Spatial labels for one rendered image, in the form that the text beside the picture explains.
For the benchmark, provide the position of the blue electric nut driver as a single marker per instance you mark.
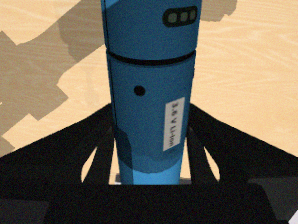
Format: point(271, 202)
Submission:
point(150, 53)

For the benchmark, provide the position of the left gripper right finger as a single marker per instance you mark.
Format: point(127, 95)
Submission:
point(241, 158)

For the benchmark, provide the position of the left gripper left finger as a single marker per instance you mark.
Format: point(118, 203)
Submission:
point(60, 156)

